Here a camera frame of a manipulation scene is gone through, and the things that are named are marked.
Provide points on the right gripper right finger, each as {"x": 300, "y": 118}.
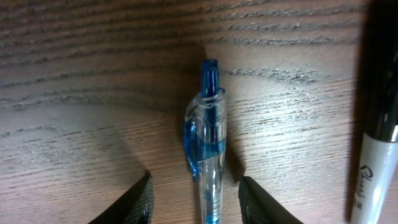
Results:
{"x": 259, "y": 207}

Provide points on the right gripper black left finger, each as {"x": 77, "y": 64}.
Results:
{"x": 135, "y": 206}

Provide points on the black white marker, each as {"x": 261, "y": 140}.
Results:
{"x": 378, "y": 159}

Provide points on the blue ballpoint pen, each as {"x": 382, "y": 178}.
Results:
{"x": 204, "y": 141}

